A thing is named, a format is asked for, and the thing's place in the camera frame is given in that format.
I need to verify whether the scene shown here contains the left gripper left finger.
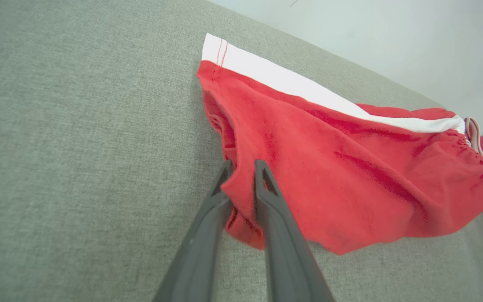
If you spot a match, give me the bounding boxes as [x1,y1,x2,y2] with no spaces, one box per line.
[153,159,234,302]

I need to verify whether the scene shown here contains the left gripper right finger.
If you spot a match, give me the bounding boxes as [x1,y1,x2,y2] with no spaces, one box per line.
[253,159,335,302]

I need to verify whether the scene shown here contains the red shorts with white stripe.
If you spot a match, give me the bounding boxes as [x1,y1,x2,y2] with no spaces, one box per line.
[196,33,483,255]

